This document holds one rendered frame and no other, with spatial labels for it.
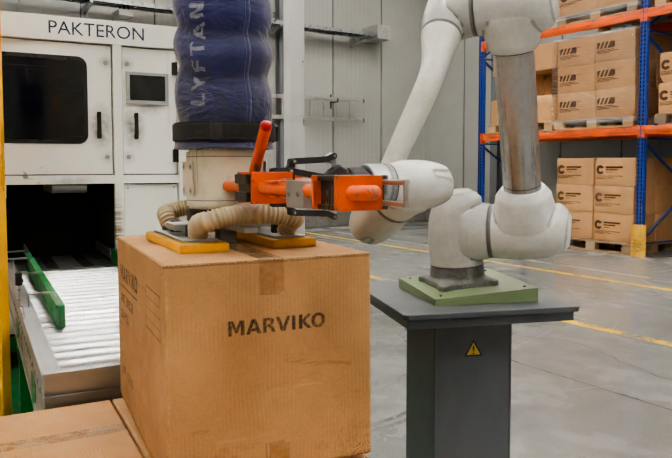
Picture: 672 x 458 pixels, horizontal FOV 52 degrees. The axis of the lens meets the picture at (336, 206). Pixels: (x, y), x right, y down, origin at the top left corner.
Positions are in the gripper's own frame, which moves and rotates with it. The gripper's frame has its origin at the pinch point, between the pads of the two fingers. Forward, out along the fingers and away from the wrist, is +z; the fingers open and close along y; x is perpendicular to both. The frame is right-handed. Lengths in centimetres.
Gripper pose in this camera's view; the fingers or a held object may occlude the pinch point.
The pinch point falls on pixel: (269, 187)
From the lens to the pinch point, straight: 130.5
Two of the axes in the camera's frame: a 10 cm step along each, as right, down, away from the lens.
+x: -4.6, -0.5, 8.8
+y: 0.0, 10.0, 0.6
